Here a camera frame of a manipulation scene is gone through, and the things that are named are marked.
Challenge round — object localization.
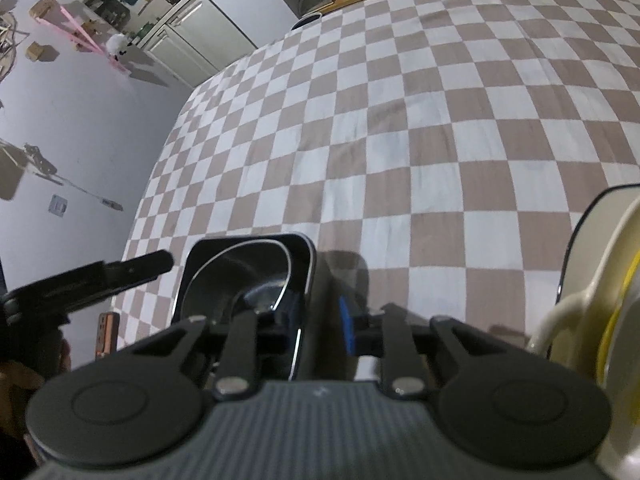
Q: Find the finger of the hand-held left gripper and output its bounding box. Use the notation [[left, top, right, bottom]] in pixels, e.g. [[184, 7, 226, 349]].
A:
[[0, 251, 175, 323]]

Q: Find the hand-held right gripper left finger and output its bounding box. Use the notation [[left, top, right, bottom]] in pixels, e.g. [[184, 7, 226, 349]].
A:
[[120, 305, 301, 402]]

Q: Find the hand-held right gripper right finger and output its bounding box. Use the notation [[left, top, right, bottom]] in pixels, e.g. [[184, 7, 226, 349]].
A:
[[338, 296, 531, 401]]

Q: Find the round steel bowl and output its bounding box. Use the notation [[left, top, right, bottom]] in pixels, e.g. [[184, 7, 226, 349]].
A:
[[179, 240, 292, 322]]

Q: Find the rectangular steel tray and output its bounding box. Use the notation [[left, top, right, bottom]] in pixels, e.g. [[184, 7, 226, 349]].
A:
[[170, 232, 318, 381]]

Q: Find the white square leaf-print plate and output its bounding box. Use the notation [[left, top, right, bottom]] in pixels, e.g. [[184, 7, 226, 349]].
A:
[[559, 182, 640, 311]]

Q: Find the cream bowl with handles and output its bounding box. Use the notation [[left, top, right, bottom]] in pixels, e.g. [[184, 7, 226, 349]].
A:
[[525, 205, 640, 480]]

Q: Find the person's left hand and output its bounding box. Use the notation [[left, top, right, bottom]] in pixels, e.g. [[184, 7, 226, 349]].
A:
[[0, 360, 48, 439]]

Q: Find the small brown box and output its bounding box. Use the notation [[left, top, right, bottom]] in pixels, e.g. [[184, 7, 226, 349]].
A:
[[97, 311, 121, 361]]

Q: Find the white kitchen cabinet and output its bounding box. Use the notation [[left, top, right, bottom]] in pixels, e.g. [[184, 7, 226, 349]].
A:
[[144, 0, 257, 87]]

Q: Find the pink wall shelf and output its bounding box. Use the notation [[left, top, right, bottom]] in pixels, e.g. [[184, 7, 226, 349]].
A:
[[30, 0, 132, 77]]

